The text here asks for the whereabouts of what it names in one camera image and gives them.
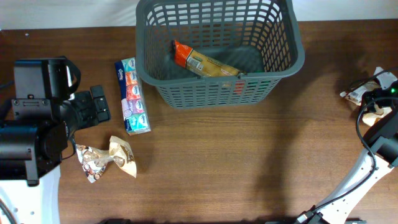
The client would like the beige snack bag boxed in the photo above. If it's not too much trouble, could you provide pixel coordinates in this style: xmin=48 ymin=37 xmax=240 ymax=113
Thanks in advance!
xmin=340 ymin=67 xmax=397 ymax=126

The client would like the orange pasta packet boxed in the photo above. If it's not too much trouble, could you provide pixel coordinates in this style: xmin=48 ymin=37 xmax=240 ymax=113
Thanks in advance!
xmin=171 ymin=40 xmax=246 ymax=78

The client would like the grey plastic shopping basket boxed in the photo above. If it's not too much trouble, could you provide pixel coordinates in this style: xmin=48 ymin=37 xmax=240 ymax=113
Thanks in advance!
xmin=136 ymin=0 xmax=305 ymax=109

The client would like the green lid jar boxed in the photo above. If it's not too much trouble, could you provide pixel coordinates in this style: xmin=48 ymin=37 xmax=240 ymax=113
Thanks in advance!
xmin=246 ymin=75 xmax=272 ymax=95

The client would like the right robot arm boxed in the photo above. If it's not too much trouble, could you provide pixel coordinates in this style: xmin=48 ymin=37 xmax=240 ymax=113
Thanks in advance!
xmin=295 ymin=82 xmax=397 ymax=224

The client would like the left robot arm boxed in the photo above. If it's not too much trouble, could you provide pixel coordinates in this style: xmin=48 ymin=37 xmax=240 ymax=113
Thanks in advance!
xmin=1 ymin=57 xmax=111 ymax=223

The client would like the multicolour tissue pack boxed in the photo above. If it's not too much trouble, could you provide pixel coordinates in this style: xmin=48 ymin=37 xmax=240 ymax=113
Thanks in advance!
xmin=114 ymin=57 xmax=151 ymax=136

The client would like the crumpled beige cookie bag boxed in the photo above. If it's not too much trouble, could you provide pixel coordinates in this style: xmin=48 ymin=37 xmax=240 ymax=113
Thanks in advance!
xmin=76 ymin=136 xmax=137 ymax=183

